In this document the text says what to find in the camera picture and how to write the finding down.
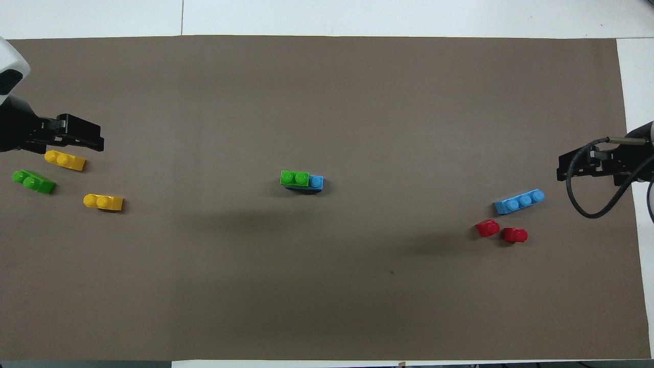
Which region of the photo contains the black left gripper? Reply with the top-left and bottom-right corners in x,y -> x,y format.
0,95 -> 105,154

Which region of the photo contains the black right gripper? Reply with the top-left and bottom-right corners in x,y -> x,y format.
556,143 -> 654,188

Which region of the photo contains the green two-stud block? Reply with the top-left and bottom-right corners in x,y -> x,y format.
280,170 -> 310,188
12,169 -> 56,195

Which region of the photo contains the blue three-stud block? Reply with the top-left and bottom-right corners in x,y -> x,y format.
284,175 -> 324,193
494,189 -> 546,215

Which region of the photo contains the yellow two-stud block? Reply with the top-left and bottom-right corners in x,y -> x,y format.
83,193 -> 125,212
44,149 -> 87,172

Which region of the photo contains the brown table mat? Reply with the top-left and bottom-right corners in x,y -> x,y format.
0,35 -> 652,361

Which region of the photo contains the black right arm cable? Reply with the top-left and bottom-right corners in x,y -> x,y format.
565,136 -> 654,220

